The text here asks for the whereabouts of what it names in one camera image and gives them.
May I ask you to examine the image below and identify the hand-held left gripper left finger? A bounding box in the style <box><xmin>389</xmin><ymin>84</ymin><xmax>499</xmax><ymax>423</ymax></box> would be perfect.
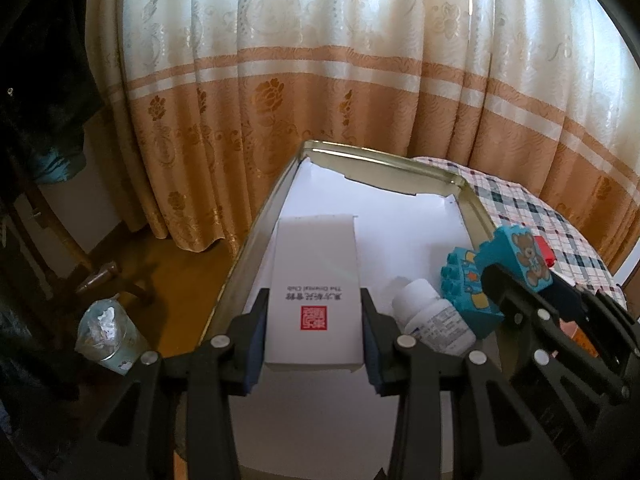
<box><xmin>65</xmin><ymin>287</ymin><xmax>271</xmax><ymax>480</ymax></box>

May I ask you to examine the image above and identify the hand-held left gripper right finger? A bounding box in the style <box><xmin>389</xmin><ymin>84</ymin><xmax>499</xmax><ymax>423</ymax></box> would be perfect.
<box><xmin>359</xmin><ymin>287</ymin><xmax>566</xmax><ymax>480</ymax></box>

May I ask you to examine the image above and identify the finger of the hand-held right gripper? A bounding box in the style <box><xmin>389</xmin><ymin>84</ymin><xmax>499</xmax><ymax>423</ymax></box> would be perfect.
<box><xmin>480</xmin><ymin>261</ymin><xmax>630</xmax><ymax>404</ymax></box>
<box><xmin>549</xmin><ymin>271</ymin><xmax>640</xmax><ymax>362</ymax></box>

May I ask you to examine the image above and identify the teal bear toy block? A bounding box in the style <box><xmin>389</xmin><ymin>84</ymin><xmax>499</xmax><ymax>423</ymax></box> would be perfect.
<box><xmin>440</xmin><ymin>226</ymin><xmax>555</xmax><ymax>342</ymax></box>

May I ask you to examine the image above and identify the white carton with red seal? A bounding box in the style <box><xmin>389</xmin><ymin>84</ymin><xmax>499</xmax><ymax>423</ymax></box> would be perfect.
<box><xmin>263</xmin><ymin>214</ymin><xmax>365</xmax><ymax>372</ymax></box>

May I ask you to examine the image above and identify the metal tin tray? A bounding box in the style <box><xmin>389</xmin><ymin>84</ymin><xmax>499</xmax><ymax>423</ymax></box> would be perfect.
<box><xmin>175</xmin><ymin>140</ymin><xmax>506</xmax><ymax>480</ymax></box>

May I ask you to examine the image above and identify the red toy block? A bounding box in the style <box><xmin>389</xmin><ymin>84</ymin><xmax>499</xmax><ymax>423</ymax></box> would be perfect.
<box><xmin>531</xmin><ymin>234</ymin><xmax>557</xmax><ymax>268</ymax></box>

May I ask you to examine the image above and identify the white pill bottle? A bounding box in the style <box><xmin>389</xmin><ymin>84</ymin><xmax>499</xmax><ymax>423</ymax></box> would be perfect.
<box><xmin>391</xmin><ymin>279</ymin><xmax>477</xmax><ymax>357</ymax></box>

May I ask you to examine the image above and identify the plaid cloth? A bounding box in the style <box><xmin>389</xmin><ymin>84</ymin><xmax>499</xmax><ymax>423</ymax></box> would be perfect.
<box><xmin>412</xmin><ymin>156</ymin><xmax>626</xmax><ymax>311</ymax></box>

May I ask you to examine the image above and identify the white paper liner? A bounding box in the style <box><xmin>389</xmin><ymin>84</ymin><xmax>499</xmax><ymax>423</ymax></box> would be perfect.
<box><xmin>235</xmin><ymin>157</ymin><xmax>501</xmax><ymax>480</ymax></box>

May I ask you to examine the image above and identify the bin with clear plastic bag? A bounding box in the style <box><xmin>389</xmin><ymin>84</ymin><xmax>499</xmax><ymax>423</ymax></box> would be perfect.
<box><xmin>75</xmin><ymin>297</ymin><xmax>151</xmax><ymax>376</ymax></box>

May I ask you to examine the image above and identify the wooden stand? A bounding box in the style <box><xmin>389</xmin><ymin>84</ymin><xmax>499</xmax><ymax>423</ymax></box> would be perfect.
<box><xmin>10</xmin><ymin>160</ymin><xmax>151</xmax><ymax>306</ymax></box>

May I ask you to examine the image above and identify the teal cloth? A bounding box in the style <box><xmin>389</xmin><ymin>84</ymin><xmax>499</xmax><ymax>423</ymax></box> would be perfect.
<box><xmin>30</xmin><ymin>150</ymin><xmax>83</xmax><ymax>183</ymax></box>

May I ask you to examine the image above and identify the cream and orange curtain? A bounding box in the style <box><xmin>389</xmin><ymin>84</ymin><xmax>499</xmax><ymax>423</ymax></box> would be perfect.
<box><xmin>85</xmin><ymin>0</ymin><xmax>640</xmax><ymax>271</ymax></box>

